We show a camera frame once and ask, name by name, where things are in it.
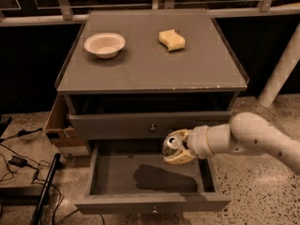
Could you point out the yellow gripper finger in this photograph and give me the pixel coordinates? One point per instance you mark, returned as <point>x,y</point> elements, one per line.
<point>179,157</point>
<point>182,132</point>

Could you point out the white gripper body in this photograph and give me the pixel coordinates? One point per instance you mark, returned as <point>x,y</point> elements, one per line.
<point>198,142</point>

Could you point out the green white 7up can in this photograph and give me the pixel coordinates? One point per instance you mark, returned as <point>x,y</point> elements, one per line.
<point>172,145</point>

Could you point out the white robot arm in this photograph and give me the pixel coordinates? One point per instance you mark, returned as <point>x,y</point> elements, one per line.
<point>246,134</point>

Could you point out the grey top drawer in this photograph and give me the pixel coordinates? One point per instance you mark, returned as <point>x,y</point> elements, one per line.
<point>150,125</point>

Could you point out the grey drawer cabinet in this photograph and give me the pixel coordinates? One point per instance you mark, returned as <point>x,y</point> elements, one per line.
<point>144,77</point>

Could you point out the open grey middle drawer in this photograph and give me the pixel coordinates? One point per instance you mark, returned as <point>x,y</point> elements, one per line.
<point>132,177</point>

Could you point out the yellow sponge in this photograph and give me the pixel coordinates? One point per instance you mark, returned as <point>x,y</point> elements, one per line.
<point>171,40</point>

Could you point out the white paper bowl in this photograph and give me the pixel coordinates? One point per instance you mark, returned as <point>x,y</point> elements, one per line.
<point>105,45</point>

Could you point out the cardboard box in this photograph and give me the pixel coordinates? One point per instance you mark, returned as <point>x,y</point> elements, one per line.
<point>61,133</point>

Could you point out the metal window railing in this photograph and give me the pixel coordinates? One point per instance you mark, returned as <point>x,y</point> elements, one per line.
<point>38,12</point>

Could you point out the black pole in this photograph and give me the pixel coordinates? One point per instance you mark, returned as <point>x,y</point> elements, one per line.
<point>45,190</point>

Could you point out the black power adapter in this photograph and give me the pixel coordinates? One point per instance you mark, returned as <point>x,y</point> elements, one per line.
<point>17,161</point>

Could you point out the white diagonal post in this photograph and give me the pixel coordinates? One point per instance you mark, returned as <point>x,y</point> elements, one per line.
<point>284,68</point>

